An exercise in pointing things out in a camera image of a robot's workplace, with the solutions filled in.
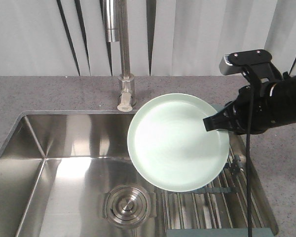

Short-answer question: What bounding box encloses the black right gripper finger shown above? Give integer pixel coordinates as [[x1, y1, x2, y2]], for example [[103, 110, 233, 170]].
[[203, 110, 231, 131]]

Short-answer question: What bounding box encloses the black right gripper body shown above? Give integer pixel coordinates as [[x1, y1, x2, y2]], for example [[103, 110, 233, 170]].
[[224, 85, 282, 135]]

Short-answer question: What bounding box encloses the mint green round plate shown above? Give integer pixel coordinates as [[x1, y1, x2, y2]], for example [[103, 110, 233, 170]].
[[127, 93, 229, 192]]

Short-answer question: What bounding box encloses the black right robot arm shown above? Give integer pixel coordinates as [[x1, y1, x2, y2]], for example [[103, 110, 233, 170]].
[[203, 75, 296, 135]]

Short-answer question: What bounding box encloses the grey sink drying rack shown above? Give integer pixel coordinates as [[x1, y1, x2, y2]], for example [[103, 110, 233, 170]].
[[156, 133, 278, 237]]

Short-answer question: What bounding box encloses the steel sink drain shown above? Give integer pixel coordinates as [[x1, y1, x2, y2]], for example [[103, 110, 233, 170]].
[[103, 185, 157, 229]]

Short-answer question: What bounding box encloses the chrome kitchen faucet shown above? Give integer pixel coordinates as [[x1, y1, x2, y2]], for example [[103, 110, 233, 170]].
[[102, 0, 136, 113]]

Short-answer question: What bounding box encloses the stainless steel sink basin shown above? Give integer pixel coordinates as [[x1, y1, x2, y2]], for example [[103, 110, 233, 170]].
[[0, 111, 172, 237]]

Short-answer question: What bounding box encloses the white pleated curtain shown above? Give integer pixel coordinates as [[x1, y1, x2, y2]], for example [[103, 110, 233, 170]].
[[0, 0, 296, 76]]

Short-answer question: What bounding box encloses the black camera cable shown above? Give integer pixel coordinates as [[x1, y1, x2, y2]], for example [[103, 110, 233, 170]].
[[241, 71, 255, 237]]

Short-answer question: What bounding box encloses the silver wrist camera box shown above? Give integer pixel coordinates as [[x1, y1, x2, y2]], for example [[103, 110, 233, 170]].
[[219, 49, 272, 76]]

